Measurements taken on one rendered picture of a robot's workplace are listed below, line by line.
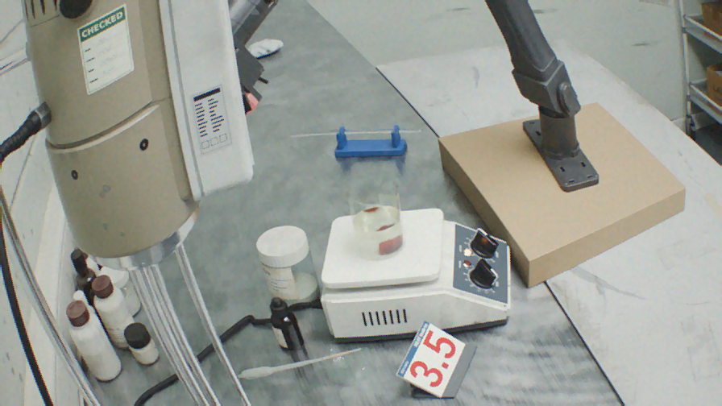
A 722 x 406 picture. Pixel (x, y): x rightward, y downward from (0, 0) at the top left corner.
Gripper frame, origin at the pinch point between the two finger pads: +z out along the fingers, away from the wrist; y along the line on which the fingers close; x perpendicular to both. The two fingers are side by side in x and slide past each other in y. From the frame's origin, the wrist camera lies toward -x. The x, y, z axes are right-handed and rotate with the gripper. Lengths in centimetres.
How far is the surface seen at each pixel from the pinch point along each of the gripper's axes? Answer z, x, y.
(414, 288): -2.1, 9.3, -33.0
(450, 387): 6.7, 18.9, -34.5
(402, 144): -25, -16, -57
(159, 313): 13.2, 19.2, 9.0
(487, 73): -52, -19, -75
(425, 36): -94, -82, -138
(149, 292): 12.4, 19.0, 10.4
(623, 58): -147, -28, -190
